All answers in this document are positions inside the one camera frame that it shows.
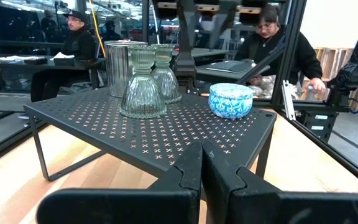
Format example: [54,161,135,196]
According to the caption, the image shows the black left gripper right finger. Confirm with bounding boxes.
[201,139,358,224]

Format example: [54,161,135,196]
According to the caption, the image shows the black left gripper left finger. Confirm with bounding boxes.
[35,139,203,224]

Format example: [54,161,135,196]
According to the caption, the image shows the silver metal bracket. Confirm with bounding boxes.
[280,80,296,121]

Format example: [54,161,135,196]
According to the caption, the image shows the white tissue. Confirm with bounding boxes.
[50,52,75,60]

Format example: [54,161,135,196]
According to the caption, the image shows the silver ribbed can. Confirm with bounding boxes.
[104,40,149,98]

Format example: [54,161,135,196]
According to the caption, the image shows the white papers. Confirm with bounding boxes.
[0,55,40,62]

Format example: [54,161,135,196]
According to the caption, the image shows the black aluminium rig frame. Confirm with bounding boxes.
[0,0,358,192]

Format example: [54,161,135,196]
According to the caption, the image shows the wooden pallet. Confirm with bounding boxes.
[303,46,358,103]

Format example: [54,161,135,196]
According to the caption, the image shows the grey office desk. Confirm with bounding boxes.
[172,47,260,85]

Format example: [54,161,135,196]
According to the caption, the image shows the black office desk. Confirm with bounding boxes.
[0,54,105,93]

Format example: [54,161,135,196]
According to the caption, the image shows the black perforated metal shelf riser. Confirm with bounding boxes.
[23,86,278,182]

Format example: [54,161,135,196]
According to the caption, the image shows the clear glass candlestick holder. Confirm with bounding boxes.
[119,45,168,119]
[150,43,183,105]

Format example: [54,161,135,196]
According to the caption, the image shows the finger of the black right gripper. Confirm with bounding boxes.
[173,18,199,96]
[208,14,239,50]

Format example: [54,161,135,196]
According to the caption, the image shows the dark grey laptop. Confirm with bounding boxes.
[206,59,256,74]

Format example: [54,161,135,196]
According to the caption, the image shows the person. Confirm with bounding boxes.
[30,11,98,103]
[234,3,326,94]
[101,20,121,43]
[40,9,58,43]

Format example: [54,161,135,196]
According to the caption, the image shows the light blue patterned candle tin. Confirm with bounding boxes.
[208,82,256,120]

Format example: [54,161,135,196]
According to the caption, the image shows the yellow cable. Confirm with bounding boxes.
[87,0,107,58]

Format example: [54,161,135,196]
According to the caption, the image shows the crumpled plastic bag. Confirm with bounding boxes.
[247,74,279,99]

